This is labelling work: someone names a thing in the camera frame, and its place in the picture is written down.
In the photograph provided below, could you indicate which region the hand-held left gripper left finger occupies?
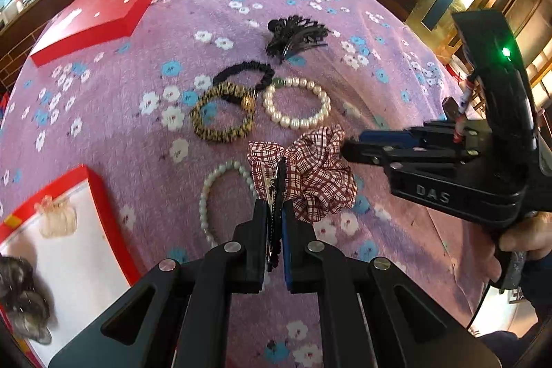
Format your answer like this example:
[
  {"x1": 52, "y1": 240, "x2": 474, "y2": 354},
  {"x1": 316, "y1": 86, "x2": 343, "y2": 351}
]
[{"x1": 49, "y1": 199, "x2": 270, "y2": 368}]

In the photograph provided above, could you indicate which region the grey scrunchie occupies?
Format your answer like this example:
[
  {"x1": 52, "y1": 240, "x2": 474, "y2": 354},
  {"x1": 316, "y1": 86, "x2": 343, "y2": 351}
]
[{"x1": 0, "y1": 255, "x2": 59, "y2": 345}]

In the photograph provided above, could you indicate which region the black hair claw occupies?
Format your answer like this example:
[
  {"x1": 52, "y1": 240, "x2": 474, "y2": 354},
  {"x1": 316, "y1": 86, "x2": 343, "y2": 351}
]
[{"x1": 264, "y1": 15, "x2": 331, "y2": 64}]

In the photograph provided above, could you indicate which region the person's right forearm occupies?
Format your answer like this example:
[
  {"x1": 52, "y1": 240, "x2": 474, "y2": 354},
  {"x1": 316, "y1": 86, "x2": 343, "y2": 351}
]
[{"x1": 515, "y1": 253, "x2": 552, "y2": 321}]

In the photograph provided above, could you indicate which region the red box lid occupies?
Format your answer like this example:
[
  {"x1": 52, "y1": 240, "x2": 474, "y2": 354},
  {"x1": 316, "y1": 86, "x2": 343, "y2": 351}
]
[{"x1": 30, "y1": 0, "x2": 167, "y2": 68}]

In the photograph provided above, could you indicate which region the red plaid scrunchie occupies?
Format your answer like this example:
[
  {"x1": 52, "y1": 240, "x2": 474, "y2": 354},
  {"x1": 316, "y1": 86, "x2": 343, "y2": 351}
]
[{"x1": 286, "y1": 124, "x2": 359, "y2": 222}]

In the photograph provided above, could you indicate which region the pale green bead bracelet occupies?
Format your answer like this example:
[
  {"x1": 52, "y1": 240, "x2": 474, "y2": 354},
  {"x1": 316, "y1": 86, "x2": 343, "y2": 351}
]
[{"x1": 198, "y1": 160, "x2": 258, "y2": 250}]

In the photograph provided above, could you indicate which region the white pearl bracelet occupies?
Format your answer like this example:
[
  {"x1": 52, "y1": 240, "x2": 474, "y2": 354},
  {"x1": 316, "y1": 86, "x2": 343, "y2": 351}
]
[{"x1": 262, "y1": 77, "x2": 332, "y2": 131}]

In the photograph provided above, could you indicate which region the black scrunchie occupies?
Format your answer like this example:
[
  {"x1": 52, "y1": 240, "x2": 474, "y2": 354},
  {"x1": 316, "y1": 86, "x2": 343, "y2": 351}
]
[{"x1": 211, "y1": 60, "x2": 276, "y2": 102}]

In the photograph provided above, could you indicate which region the red box with white inside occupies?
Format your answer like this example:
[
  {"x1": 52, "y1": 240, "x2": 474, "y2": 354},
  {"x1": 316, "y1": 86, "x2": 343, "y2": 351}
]
[{"x1": 0, "y1": 165, "x2": 144, "y2": 368}]

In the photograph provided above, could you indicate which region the tiger striped bracelet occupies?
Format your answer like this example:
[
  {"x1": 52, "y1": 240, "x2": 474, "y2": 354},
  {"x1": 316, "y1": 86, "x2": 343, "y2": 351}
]
[{"x1": 190, "y1": 82, "x2": 256, "y2": 144}]

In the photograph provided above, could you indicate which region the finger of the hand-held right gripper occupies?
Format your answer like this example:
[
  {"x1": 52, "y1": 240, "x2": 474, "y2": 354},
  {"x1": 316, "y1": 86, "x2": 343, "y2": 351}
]
[
  {"x1": 360, "y1": 125, "x2": 491, "y2": 149},
  {"x1": 340, "y1": 138, "x2": 475, "y2": 167}
]

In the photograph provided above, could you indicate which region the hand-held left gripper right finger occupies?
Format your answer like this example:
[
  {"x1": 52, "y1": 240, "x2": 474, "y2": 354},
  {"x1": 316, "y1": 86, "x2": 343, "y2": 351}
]
[{"x1": 282, "y1": 204, "x2": 501, "y2": 368}]

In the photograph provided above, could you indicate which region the person's right hand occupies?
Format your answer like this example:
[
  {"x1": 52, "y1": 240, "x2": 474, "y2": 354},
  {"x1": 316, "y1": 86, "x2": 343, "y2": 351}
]
[{"x1": 485, "y1": 212, "x2": 552, "y2": 283}]

